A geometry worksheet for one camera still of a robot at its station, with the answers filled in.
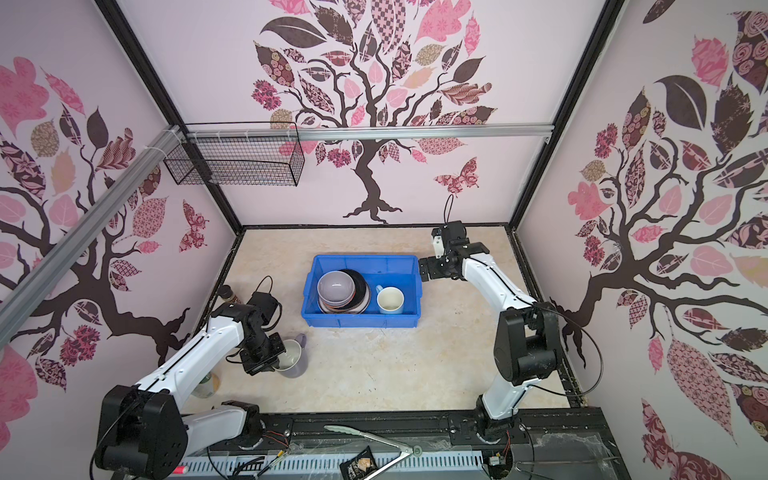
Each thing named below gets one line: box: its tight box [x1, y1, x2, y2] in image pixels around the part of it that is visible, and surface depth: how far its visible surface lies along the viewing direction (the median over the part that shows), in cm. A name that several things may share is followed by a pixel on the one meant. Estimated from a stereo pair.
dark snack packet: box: [339, 445, 378, 480], surface depth 70 cm
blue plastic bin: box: [301, 254, 423, 328], surface depth 96 cm
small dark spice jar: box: [218, 284, 235, 301], surface depth 92 cm
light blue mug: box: [375, 285, 405, 315], surface depth 90 cm
